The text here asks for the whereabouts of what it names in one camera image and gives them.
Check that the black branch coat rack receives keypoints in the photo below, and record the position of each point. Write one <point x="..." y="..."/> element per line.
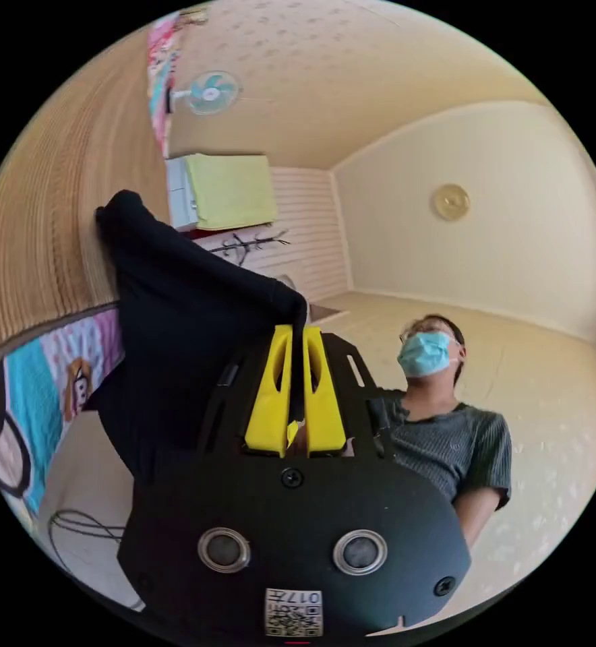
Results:
<point x="250" y="241"/>

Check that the person's body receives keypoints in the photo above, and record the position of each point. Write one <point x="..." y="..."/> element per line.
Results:
<point x="455" y="445"/>

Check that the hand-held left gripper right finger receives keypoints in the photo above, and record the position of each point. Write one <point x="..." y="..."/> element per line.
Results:
<point x="324" y="404"/>

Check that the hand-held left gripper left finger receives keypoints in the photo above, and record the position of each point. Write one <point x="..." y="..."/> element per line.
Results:
<point x="267" y="399"/>

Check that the black long sleeve shirt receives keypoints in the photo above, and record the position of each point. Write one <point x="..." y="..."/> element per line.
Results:
<point x="187" y="328"/>

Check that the wall fan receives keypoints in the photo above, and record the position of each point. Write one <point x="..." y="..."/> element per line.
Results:
<point x="211" y="93"/>

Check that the round ceiling lamp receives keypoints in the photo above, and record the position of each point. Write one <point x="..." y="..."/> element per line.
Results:
<point x="451" y="202"/>

